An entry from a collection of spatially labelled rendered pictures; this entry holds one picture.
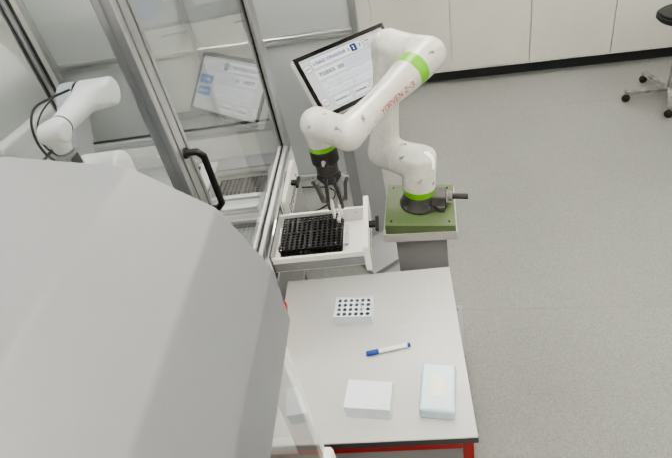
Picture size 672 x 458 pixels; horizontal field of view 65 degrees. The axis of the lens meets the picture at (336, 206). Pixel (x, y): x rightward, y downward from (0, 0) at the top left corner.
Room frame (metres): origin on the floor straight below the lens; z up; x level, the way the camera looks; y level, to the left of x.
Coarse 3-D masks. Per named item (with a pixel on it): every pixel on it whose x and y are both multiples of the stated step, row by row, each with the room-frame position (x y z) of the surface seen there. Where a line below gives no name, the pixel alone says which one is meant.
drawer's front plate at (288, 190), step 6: (294, 162) 1.96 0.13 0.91; (288, 168) 1.89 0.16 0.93; (294, 168) 1.93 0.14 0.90; (288, 174) 1.85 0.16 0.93; (294, 174) 1.91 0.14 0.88; (288, 180) 1.80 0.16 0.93; (288, 186) 1.77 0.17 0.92; (294, 186) 1.85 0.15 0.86; (288, 192) 1.74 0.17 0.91; (294, 192) 1.83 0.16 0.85; (282, 198) 1.69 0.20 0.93; (288, 198) 1.72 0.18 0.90; (294, 198) 1.80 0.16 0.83; (282, 204) 1.68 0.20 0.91; (288, 204) 1.70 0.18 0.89; (294, 204) 1.78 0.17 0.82; (288, 210) 1.68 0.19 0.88
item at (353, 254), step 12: (288, 216) 1.62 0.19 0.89; (300, 216) 1.61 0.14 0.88; (348, 216) 1.58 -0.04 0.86; (360, 216) 1.57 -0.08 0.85; (276, 228) 1.58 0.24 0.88; (360, 228) 1.52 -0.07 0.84; (276, 240) 1.54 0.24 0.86; (360, 240) 1.45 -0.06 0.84; (276, 252) 1.49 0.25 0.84; (336, 252) 1.35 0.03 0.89; (348, 252) 1.34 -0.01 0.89; (360, 252) 1.33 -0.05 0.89; (276, 264) 1.39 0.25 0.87; (288, 264) 1.38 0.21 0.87; (300, 264) 1.37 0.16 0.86; (312, 264) 1.36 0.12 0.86; (324, 264) 1.35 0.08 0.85; (336, 264) 1.35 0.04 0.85; (348, 264) 1.34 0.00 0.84; (360, 264) 1.33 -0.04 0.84
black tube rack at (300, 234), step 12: (312, 216) 1.57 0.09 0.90; (324, 216) 1.56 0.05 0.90; (336, 216) 1.54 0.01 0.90; (288, 228) 1.53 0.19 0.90; (300, 228) 1.52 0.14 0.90; (312, 228) 1.50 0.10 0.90; (324, 228) 1.49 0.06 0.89; (336, 228) 1.47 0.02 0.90; (288, 240) 1.47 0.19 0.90; (300, 240) 1.45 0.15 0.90; (312, 240) 1.44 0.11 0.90; (324, 240) 1.46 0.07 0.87; (288, 252) 1.44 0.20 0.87; (300, 252) 1.42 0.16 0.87; (312, 252) 1.41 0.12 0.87; (324, 252) 1.39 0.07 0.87
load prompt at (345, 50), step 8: (360, 40) 2.50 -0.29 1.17; (336, 48) 2.44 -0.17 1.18; (344, 48) 2.45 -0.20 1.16; (352, 48) 2.46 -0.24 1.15; (360, 48) 2.47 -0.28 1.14; (320, 56) 2.40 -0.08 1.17; (328, 56) 2.41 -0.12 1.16; (336, 56) 2.41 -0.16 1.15; (344, 56) 2.42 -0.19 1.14; (312, 64) 2.36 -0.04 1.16; (320, 64) 2.37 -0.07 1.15
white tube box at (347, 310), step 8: (368, 296) 1.22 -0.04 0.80; (336, 304) 1.21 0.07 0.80; (344, 304) 1.21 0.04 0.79; (352, 304) 1.20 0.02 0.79; (360, 304) 1.19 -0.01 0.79; (368, 304) 1.19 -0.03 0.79; (336, 312) 1.18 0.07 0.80; (344, 312) 1.17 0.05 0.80; (352, 312) 1.17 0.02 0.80; (360, 312) 1.16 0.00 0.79; (368, 312) 1.15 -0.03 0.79; (336, 320) 1.16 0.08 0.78; (344, 320) 1.15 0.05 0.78; (352, 320) 1.15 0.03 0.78; (360, 320) 1.14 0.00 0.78; (368, 320) 1.13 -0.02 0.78
